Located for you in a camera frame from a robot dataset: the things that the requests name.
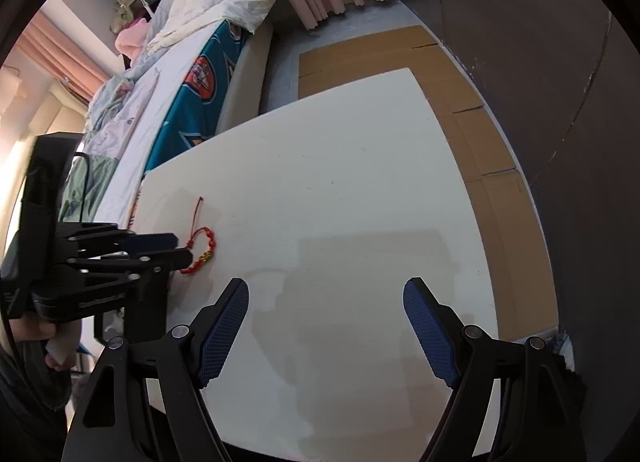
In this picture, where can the pale floral cloth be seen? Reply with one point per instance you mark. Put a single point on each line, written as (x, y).
(112, 112)

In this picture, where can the white bedside table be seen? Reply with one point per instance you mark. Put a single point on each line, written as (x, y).
(350, 242)

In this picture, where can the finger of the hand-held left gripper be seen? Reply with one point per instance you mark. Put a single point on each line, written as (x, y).
(165, 262)
(150, 242)

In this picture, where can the person's left hand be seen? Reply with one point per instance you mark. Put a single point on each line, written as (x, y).
(35, 332)

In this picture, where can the green striped blanket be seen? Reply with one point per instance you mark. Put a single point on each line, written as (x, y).
(80, 187)

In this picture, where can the cardboard sheet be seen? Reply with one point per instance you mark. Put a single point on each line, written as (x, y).
(490, 152)

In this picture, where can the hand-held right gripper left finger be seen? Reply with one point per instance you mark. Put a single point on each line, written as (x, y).
(222, 337)

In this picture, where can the narrow pink curtain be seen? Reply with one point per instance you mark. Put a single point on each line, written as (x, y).
(65, 57)

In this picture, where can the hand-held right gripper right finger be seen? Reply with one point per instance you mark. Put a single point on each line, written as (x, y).
(430, 337)

